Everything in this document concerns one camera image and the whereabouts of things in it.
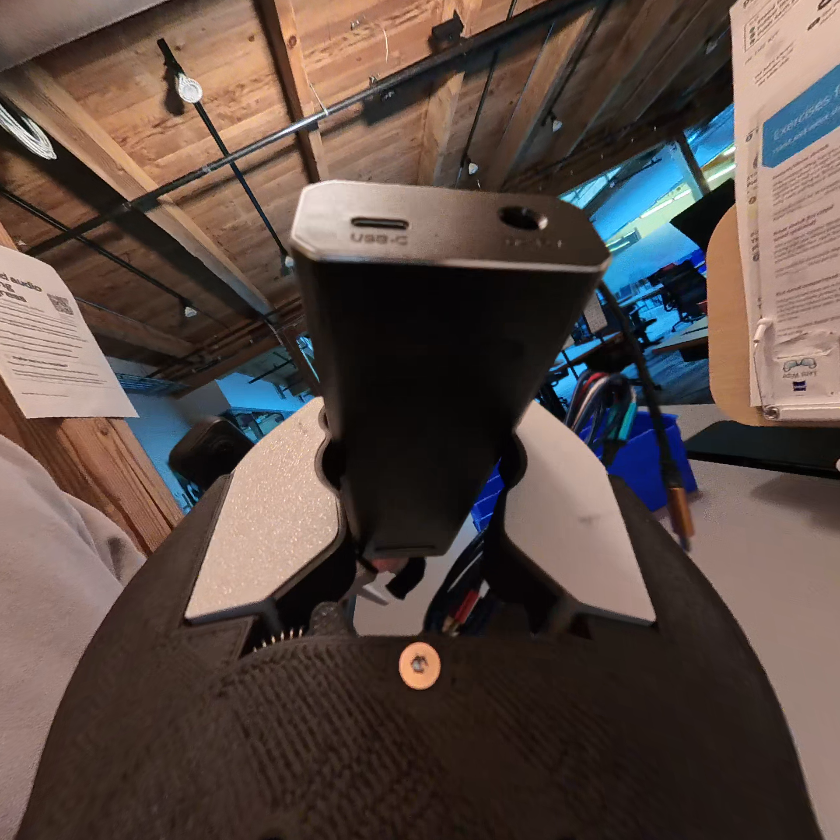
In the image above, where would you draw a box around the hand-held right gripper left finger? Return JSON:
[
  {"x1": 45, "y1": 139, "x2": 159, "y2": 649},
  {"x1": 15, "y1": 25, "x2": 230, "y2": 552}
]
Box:
[{"x1": 183, "y1": 396, "x2": 347, "y2": 625}]

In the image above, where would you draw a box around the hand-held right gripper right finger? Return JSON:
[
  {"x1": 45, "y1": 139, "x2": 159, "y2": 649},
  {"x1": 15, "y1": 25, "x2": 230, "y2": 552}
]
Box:
[{"x1": 497, "y1": 400, "x2": 658, "y2": 625}]

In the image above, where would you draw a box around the black cable with gold plug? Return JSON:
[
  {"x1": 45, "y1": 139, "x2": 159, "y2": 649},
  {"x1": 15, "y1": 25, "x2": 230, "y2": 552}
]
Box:
[{"x1": 596, "y1": 281, "x2": 698, "y2": 553}]

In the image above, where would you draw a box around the black round device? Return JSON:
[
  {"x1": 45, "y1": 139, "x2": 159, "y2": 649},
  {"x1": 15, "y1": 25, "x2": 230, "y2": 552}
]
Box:
[{"x1": 167, "y1": 416, "x2": 256, "y2": 494}]

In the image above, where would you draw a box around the blue plastic bin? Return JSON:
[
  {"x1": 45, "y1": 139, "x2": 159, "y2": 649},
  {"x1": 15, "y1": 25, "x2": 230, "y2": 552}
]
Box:
[{"x1": 471, "y1": 412, "x2": 699, "y2": 529}]

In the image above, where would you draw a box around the black tablet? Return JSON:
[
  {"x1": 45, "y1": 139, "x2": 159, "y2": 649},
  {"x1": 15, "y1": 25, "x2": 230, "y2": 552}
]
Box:
[{"x1": 682, "y1": 420, "x2": 840, "y2": 480}]

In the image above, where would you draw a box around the wooden clipboard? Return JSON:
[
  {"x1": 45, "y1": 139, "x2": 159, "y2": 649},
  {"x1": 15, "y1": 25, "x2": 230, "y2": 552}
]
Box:
[{"x1": 705, "y1": 202, "x2": 840, "y2": 429}]

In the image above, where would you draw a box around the white printed paper sheet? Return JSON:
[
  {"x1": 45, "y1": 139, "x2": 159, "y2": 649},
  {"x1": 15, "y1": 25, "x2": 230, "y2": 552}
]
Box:
[{"x1": 0, "y1": 245, "x2": 140, "y2": 421}]

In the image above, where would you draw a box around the black ceiling pipe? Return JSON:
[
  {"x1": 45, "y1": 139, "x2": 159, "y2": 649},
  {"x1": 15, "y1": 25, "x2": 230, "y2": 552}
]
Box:
[{"x1": 26, "y1": 0, "x2": 595, "y2": 258}]

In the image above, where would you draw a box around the white and blue paper poster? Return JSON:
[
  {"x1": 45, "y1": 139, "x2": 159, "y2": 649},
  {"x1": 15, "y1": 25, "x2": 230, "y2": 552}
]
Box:
[{"x1": 728, "y1": 0, "x2": 840, "y2": 422}]

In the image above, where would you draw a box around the bundle of coloured cables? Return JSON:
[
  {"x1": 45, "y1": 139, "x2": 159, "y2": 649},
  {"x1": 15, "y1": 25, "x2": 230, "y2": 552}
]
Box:
[{"x1": 563, "y1": 370, "x2": 639, "y2": 462}]

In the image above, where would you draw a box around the black track light rail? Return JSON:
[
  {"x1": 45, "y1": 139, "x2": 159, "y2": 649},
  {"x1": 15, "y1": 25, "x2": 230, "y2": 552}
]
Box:
[{"x1": 156, "y1": 38, "x2": 296, "y2": 277}]

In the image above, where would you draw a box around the coil of white cable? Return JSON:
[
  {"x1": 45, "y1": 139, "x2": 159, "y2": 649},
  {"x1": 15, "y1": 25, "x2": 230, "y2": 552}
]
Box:
[{"x1": 0, "y1": 98, "x2": 59, "y2": 162}]

